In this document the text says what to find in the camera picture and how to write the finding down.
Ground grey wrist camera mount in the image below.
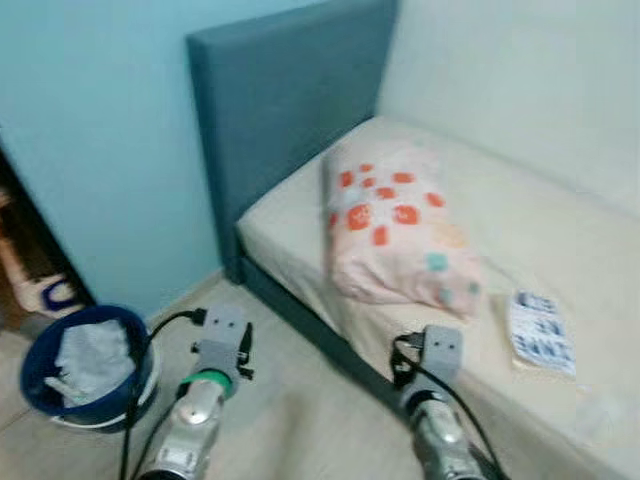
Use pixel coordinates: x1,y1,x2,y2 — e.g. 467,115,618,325
420,325,464,388
197,305,251,376

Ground white blue lettered book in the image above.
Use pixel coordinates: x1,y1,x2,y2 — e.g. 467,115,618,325
507,290,578,379

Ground white blue slipper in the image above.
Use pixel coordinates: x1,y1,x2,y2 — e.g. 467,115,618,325
30,278,81,313

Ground blue round waste bin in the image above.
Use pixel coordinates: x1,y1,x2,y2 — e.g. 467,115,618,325
20,305,159,433

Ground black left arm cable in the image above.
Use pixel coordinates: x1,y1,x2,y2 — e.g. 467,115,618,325
118,308,206,480

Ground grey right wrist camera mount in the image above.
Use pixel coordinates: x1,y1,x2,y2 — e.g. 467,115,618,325
420,325,464,388

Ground white plastic bin bag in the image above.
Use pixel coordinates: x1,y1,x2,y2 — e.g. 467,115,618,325
45,320,136,406

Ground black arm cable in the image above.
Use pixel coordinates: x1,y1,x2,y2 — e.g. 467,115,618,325
395,340,501,480
118,308,206,480

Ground clear plastic wrapper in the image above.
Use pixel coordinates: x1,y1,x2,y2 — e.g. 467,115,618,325
580,395,626,441

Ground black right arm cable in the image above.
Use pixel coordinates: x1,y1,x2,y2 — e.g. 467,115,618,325
395,340,501,480

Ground blue-grey bed headboard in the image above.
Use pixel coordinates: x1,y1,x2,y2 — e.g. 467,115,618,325
187,0,401,286

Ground pink patterned pillow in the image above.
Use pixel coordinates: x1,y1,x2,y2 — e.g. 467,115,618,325
322,135,486,319

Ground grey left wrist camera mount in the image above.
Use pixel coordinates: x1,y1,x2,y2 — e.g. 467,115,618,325
197,305,251,376

